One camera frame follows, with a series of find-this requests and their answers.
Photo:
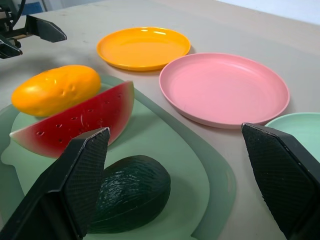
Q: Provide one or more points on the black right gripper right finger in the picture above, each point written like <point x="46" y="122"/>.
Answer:
<point x="285" y="175"/>

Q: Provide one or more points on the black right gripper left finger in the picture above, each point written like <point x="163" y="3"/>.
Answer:
<point x="75" y="180"/>

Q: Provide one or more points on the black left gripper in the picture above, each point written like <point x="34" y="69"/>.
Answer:
<point x="7" y="21"/>

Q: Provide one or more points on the mint green plastic plate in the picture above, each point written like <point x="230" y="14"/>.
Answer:
<point x="302" y="130"/>

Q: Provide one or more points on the pink plastic plate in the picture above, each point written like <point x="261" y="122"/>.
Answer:
<point x="223" y="87"/>

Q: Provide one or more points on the orange plastic plate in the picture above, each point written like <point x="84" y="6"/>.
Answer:
<point x="143" y="47"/>

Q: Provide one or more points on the yellow orange toy mango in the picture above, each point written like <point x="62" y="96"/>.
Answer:
<point x="56" y="90"/>

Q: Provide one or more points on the red toy watermelon slice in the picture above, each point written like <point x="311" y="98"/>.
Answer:
<point x="82" y="120"/>

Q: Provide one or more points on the dark green toy avocado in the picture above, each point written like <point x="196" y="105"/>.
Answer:
<point x="135" y="192"/>

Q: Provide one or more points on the light green plastic tray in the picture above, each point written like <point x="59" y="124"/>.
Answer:
<point x="160" y="150"/>

